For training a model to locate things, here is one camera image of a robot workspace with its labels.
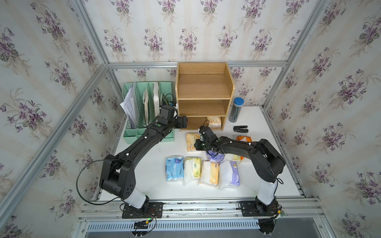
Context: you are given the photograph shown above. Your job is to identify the blue-lidded cylindrical container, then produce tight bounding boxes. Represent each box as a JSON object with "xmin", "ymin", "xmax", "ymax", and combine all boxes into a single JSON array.
[{"xmin": 228, "ymin": 97, "xmax": 244, "ymax": 123}]

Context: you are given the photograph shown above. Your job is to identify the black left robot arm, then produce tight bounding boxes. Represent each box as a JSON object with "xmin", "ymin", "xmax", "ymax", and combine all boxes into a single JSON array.
[{"xmin": 99, "ymin": 105, "xmax": 188, "ymax": 213}]

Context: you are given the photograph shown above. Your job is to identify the yellow-green tissue pack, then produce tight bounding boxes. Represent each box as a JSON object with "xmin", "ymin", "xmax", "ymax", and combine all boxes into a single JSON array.
[{"xmin": 183, "ymin": 157, "xmax": 201, "ymax": 185}]

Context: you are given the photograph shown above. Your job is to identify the white paper sheets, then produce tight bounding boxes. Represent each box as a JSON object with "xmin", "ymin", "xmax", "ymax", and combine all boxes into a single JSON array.
[{"xmin": 120, "ymin": 82, "xmax": 140, "ymax": 129}]

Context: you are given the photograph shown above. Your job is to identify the green plastic file organizer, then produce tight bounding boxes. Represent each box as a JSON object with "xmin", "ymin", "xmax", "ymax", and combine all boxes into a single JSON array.
[{"xmin": 122, "ymin": 81, "xmax": 174, "ymax": 144}]

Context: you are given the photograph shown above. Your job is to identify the white yellow tissue pack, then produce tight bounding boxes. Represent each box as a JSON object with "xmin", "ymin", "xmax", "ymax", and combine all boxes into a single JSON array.
[{"xmin": 223, "ymin": 154, "xmax": 242, "ymax": 163}]

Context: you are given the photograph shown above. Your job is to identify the wooden three-tier shelf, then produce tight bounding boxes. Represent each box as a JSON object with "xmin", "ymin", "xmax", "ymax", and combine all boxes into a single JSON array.
[{"xmin": 175, "ymin": 61, "xmax": 235, "ymax": 131}]

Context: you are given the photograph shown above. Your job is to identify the orange tissue pack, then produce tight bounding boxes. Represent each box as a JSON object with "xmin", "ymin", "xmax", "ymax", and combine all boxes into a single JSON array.
[{"xmin": 234, "ymin": 135, "xmax": 252, "ymax": 161}]

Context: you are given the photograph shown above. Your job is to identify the black stapler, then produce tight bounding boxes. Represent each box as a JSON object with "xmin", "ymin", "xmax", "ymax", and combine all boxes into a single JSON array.
[{"xmin": 233, "ymin": 126, "xmax": 249, "ymax": 133}]

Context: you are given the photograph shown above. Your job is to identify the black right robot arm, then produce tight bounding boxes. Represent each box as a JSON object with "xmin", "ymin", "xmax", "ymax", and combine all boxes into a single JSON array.
[{"xmin": 194, "ymin": 126, "xmax": 286, "ymax": 207}]

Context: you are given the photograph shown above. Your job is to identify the blue tissue pack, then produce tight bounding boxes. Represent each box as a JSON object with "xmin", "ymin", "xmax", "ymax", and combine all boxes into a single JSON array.
[{"xmin": 165, "ymin": 156, "xmax": 184, "ymax": 182}]

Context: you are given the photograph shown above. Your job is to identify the orange-yellow tissue pack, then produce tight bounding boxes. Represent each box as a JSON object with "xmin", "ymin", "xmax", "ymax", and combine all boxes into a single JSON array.
[{"xmin": 199, "ymin": 161, "xmax": 219, "ymax": 187}]

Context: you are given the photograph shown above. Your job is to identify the white purple tissue pack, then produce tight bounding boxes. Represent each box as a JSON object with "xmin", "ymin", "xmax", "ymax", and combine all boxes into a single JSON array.
[{"xmin": 218, "ymin": 161, "xmax": 240, "ymax": 190}]

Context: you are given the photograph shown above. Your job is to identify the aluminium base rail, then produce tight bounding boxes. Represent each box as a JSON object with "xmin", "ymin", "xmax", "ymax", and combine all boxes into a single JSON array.
[{"xmin": 72, "ymin": 197, "xmax": 335, "ymax": 238}]

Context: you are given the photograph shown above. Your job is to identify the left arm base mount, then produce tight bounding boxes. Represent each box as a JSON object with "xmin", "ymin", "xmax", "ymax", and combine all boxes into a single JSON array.
[{"xmin": 122, "ymin": 202, "xmax": 164, "ymax": 219}]

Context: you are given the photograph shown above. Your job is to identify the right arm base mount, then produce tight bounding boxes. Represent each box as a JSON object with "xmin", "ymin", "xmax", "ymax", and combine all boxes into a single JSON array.
[{"xmin": 238, "ymin": 198, "xmax": 282, "ymax": 217}]

